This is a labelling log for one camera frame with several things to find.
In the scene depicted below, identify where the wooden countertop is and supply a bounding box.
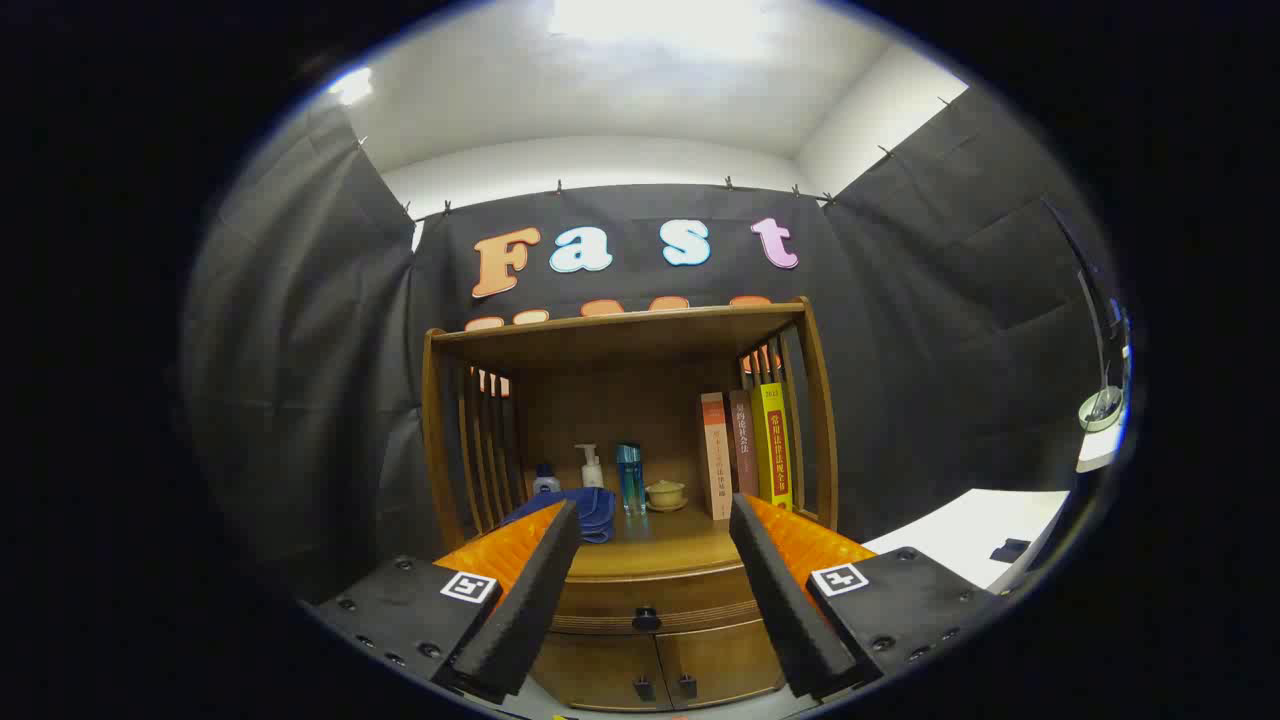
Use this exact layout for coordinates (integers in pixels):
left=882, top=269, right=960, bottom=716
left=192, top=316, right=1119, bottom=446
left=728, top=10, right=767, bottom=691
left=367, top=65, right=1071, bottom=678
left=440, top=500, right=851, bottom=581

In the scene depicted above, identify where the yellow book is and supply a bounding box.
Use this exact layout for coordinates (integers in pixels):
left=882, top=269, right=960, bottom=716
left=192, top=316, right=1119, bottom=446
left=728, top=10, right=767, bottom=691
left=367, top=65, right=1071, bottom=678
left=751, top=382, right=794, bottom=511

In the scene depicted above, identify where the desk lamp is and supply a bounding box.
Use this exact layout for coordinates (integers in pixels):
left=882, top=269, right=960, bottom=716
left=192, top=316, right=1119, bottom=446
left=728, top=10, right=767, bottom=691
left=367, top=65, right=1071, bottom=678
left=1042, top=195, right=1133, bottom=434

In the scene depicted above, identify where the wooden drawer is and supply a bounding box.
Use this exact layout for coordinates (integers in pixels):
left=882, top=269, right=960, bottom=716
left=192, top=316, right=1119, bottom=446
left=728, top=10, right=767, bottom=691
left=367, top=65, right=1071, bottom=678
left=555, top=570, right=766, bottom=636

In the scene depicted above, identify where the tall blue glass bottle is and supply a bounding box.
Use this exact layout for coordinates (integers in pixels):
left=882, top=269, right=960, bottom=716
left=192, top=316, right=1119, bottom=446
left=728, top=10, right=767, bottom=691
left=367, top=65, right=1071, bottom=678
left=615, top=442, right=648, bottom=516

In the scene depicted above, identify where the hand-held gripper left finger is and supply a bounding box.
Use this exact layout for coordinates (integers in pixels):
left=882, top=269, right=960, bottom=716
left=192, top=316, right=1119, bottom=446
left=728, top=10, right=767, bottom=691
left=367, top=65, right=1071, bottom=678
left=300, top=498, right=583, bottom=706

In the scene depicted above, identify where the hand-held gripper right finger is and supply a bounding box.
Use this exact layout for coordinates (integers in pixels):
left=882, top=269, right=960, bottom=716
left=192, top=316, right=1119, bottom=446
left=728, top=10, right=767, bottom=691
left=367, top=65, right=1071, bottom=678
left=728, top=493, right=1004, bottom=701

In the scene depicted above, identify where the white table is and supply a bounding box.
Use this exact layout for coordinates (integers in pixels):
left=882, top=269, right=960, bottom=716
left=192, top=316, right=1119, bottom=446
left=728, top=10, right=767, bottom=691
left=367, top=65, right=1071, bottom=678
left=862, top=488, right=1071, bottom=591

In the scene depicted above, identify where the beige book orange band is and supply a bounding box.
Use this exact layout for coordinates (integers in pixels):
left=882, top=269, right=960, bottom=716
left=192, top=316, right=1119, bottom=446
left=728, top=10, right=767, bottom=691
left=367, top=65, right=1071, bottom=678
left=699, top=392, right=734, bottom=521

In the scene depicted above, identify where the wooden cabinet door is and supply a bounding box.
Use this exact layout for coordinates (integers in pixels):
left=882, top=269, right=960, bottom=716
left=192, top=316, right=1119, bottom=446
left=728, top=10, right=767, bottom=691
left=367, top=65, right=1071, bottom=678
left=528, top=632, right=661, bottom=713
left=657, top=620, right=786, bottom=709

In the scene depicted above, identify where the brown book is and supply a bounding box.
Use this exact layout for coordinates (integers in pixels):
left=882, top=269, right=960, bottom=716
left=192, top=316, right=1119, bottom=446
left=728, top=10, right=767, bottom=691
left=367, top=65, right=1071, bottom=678
left=728, top=389, right=761, bottom=499

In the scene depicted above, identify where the blue folded towel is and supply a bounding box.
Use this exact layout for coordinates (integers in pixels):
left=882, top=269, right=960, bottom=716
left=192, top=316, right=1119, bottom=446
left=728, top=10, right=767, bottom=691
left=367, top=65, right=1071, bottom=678
left=500, top=487, right=618, bottom=546

